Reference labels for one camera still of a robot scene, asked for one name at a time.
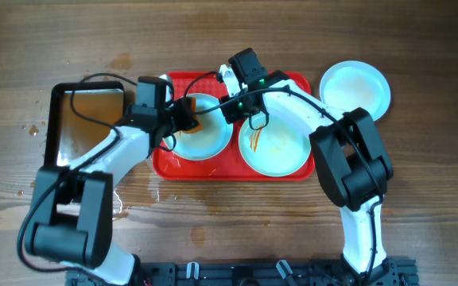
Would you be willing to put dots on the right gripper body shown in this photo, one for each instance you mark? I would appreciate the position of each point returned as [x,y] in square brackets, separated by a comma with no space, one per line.
[236,108]

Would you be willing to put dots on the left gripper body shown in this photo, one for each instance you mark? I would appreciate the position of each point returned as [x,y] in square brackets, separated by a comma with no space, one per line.
[178,117]

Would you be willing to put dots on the green orange sponge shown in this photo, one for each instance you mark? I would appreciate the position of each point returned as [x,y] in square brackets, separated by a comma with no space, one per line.
[189,122]

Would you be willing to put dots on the white plate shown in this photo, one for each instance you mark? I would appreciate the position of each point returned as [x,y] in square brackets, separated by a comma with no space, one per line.
[206,143]
[276,149]
[351,84]

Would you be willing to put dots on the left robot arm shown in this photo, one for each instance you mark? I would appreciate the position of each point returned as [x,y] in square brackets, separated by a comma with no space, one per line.
[71,213]

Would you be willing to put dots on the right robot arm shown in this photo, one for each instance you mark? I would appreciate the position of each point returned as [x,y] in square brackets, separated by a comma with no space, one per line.
[352,163]

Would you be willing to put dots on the black water-filled pan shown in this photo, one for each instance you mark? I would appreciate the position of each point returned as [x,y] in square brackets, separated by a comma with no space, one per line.
[69,136]

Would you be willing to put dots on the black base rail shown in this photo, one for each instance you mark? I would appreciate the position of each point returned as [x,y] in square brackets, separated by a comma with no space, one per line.
[393,271]

